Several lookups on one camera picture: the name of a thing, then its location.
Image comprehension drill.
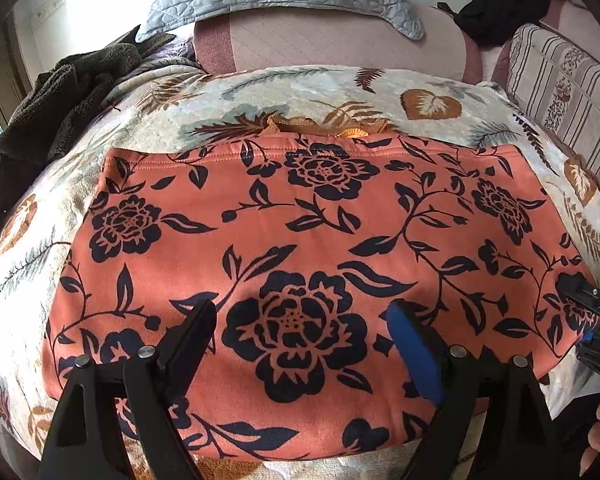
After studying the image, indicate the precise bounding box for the orange floral garment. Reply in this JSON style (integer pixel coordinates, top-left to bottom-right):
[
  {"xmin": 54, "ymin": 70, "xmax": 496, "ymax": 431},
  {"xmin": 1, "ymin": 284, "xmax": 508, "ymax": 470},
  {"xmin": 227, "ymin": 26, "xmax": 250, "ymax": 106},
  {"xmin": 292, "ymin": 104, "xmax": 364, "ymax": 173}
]
[{"xmin": 42, "ymin": 129, "xmax": 596, "ymax": 460}]

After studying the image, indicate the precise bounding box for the leaf-patterned cream blanket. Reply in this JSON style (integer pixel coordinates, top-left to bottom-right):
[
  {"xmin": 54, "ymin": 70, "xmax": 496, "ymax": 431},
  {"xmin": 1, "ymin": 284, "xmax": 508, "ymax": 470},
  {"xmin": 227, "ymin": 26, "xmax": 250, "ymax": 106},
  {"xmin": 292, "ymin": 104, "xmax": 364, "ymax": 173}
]
[{"xmin": 0, "ymin": 66, "xmax": 600, "ymax": 478}]

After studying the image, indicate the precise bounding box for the striped floral folded quilt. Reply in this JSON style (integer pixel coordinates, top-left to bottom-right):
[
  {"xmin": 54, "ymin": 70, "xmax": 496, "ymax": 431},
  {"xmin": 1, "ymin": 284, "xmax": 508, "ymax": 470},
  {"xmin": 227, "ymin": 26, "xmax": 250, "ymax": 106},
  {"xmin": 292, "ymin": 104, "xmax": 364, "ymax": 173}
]
[{"xmin": 505, "ymin": 24, "xmax": 600, "ymax": 186}]

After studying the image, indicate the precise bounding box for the black garment on bed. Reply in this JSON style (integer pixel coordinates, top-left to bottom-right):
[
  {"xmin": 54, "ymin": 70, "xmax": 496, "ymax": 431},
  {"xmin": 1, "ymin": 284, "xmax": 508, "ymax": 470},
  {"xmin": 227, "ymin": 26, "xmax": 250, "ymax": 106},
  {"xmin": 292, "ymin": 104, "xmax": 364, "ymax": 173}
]
[{"xmin": 437, "ymin": 0, "xmax": 553, "ymax": 48}]

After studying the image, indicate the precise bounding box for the dark brown fleece blanket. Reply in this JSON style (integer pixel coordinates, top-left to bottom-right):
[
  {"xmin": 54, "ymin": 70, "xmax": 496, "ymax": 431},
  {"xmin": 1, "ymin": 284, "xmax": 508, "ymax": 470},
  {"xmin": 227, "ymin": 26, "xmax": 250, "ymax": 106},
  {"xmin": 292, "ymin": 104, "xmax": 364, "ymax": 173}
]
[{"xmin": 0, "ymin": 29, "xmax": 175, "ymax": 234}]

